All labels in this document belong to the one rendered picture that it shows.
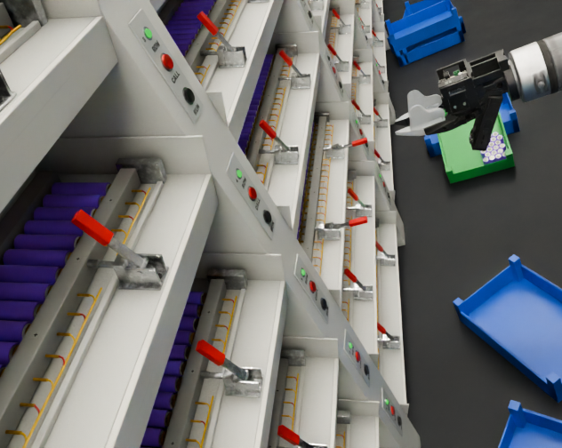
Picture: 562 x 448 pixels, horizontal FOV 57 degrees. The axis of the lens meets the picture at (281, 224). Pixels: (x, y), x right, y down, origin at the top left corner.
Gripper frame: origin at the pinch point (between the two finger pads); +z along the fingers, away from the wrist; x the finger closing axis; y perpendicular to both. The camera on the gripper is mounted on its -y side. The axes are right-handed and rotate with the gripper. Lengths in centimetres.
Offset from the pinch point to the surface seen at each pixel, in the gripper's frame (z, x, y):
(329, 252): 18.7, 16.9, -9.8
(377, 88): 19, -100, -41
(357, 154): 18.4, -30.4, -21.8
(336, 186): 18.2, -3.0, -10.0
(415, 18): 2, -168, -48
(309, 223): 21.5, 11.6, -6.1
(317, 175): 21.2, -3.7, -6.2
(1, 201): 16, 61, 43
